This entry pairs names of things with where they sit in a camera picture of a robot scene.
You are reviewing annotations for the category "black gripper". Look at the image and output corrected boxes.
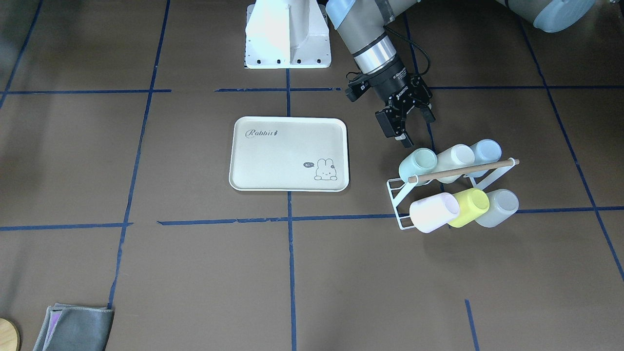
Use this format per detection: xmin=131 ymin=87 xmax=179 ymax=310
xmin=369 ymin=56 xmax=436 ymax=148

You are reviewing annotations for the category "green cup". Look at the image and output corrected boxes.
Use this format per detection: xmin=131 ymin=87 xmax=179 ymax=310
xmin=398 ymin=148 xmax=438 ymax=183

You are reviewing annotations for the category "cream rabbit tray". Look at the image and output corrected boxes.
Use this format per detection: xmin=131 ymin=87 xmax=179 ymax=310
xmin=228 ymin=116 xmax=350 ymax=193

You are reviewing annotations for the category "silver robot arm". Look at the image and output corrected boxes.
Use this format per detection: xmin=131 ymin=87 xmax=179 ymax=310
xmin=326 ymin=0 xmax=435 ymax=148

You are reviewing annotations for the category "white cup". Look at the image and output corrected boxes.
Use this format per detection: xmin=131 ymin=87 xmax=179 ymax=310
xmin=432 ymin=144 xmax=475 ymax=173

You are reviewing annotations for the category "light blue cup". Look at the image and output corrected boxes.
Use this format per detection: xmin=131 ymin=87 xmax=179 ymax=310
xmin=470 ymin=138 xmax=502 ymax=166

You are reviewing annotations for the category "pink cup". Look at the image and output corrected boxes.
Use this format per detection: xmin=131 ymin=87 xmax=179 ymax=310
xmin=409 ymin=193 xmax=460 ymax=233

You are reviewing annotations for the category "yellow cup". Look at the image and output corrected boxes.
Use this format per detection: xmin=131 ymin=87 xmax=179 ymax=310
xmin=448 ymin=188 xmax=490 ymax=228

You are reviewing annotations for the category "grey cup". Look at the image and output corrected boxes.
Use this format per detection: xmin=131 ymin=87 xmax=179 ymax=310
xmin=475 ymin=189 xmax=519 ymax=228

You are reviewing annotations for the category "grey folded cloth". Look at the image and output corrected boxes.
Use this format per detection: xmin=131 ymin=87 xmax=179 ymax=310
xmin=33 ymin=303 xmax=115 ymax=351

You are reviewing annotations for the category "wooden mug tree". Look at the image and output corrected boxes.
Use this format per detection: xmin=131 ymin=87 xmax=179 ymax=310
xmin=0 ymin=318 xmax=21 ymax=351

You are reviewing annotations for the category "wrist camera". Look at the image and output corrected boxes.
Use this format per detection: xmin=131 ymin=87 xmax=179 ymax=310
xmin=345 ymin=72 xmax=372 ymax=102

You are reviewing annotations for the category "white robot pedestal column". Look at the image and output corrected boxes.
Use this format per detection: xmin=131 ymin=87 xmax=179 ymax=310
xmin=244 ymin=0 xmax=332 ymax=69

